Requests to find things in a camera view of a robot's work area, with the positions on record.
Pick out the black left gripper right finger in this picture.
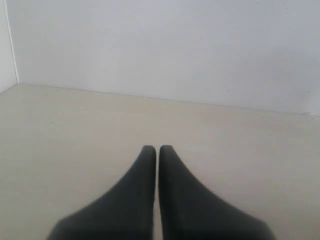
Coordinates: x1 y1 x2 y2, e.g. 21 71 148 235
158 145 273 240

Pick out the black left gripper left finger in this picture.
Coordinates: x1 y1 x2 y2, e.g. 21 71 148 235
47 145 156 240

